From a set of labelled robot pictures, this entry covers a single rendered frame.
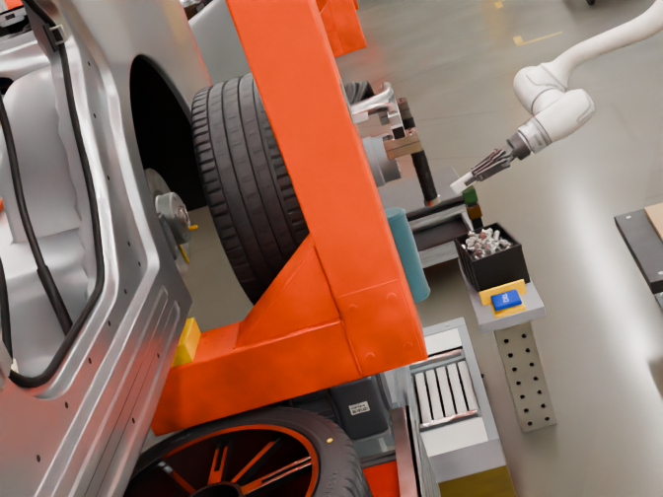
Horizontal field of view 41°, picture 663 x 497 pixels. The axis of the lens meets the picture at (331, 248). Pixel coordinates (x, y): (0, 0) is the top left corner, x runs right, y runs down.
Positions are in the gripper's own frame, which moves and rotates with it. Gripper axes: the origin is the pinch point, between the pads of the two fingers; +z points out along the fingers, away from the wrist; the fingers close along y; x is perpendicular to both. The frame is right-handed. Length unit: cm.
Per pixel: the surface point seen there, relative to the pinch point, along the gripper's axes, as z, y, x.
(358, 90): 9.8, -6.8, -37.7
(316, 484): 59, 88, 3
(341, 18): -1, -361, -5
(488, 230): 1.5, 8.4, 12.7
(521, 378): 17, 24, 49
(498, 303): 10.0, 34.9, 19.2
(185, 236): 73, -1, -33
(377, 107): 8.0, 10.7, -34.8
